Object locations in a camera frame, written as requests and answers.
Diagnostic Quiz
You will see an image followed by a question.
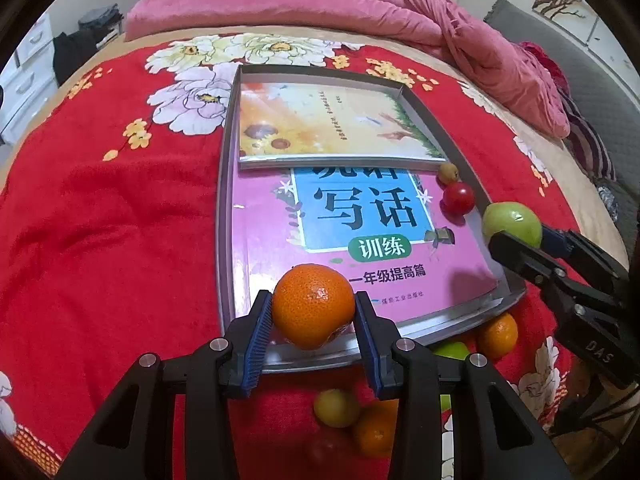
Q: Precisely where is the yellow-brown kiwi fruit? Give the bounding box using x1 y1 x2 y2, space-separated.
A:
314 389 360 429

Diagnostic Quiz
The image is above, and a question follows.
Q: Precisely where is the sunflower cover book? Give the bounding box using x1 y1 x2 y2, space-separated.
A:
238 82 446 169

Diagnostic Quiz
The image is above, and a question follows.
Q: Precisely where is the red cherry tomato by longan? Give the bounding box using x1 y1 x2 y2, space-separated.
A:
442 182 475 216

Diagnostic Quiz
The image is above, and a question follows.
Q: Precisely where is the white drawer cabinet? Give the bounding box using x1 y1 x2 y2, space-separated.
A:
1 12 58 145

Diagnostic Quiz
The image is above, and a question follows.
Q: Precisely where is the black clothes pile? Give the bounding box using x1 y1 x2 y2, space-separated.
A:
52 3 124 87

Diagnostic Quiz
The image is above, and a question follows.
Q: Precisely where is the large green apple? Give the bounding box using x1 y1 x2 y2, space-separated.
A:
432 340 471 413

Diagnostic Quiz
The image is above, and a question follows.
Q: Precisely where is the striped dark pillow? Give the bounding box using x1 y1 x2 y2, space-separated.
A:
558 88 616 181

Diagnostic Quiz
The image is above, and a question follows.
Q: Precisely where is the pink quilt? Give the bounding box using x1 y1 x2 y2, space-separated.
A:
125 0 570 139

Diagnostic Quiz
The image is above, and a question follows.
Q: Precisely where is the small orange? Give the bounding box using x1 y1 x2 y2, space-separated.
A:
476 312 518 362

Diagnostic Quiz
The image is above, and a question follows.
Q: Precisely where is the pink chinese workbook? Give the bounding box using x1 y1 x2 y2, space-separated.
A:
231 168 499 323

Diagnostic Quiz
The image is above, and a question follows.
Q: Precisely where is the gray padded headboard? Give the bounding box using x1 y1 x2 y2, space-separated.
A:
482 0 640 221

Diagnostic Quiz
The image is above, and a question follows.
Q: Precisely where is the floral wall painting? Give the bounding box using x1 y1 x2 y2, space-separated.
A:
532 0 599 44

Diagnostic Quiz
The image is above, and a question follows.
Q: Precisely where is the small brown longan in box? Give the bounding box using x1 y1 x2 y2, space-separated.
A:
437 162 460 186

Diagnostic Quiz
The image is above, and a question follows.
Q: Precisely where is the gray shallow cardboard box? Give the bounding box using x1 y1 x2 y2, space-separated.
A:
216 65 525 344

